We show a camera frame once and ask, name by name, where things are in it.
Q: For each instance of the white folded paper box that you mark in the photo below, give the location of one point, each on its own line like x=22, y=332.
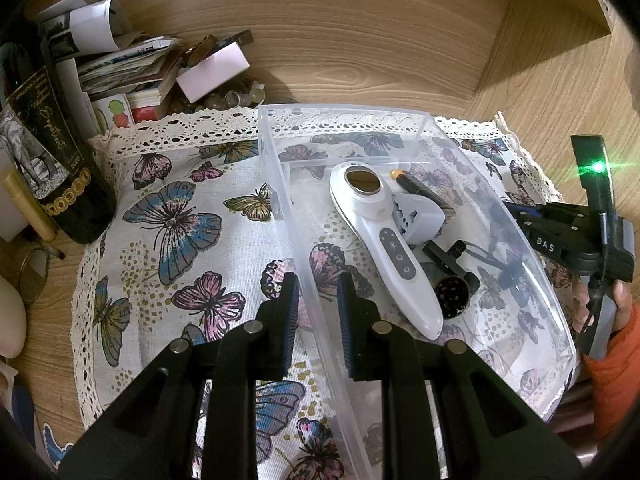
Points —
x=212, y=72

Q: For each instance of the gold pen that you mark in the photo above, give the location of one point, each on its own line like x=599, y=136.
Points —
x=30, y=205

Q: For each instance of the pile of small glass vials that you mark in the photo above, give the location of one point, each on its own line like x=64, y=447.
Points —
x=225, y=97

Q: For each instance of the stack of books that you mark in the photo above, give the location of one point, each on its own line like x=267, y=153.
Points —
x=135, y=77

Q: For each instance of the clear plastic container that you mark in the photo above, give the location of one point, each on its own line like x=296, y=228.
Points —
x=500, y=360

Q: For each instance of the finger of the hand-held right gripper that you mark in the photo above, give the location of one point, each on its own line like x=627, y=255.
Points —
x=520, y=208

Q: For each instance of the black clip with round disc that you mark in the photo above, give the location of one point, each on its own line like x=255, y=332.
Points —
x=452, y=295

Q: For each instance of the white handheld facial massager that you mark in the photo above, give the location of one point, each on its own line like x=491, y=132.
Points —
x=395, y=260

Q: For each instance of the dark wine bottle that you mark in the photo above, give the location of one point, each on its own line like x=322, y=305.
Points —
x=65, y=195

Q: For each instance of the small white plug adapter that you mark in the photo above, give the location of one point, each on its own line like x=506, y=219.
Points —
x=425, y=217

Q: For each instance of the person's right forearm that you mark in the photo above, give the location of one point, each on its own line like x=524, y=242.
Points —
x=617, y=385

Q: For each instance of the white rounded object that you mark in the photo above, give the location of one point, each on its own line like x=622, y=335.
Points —
x=10, y=320

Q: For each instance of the person's right hand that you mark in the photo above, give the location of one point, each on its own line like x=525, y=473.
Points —
x=629, y=305

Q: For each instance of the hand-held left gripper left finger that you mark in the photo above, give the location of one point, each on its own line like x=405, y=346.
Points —
x=291, y=320

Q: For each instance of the black tube with gold end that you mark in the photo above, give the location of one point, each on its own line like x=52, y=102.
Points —
x=420, y=187

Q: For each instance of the butterfly print lace cloth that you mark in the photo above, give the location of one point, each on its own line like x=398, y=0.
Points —
x=165, y=260

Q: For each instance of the blue white sticker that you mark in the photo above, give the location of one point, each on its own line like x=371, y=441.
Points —
x=55, y=447

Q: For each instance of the rolled printed papers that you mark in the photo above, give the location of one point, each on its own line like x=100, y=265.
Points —
x=85, y=25

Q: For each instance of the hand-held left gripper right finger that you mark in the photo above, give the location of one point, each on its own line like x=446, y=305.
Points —
x=344, y=320

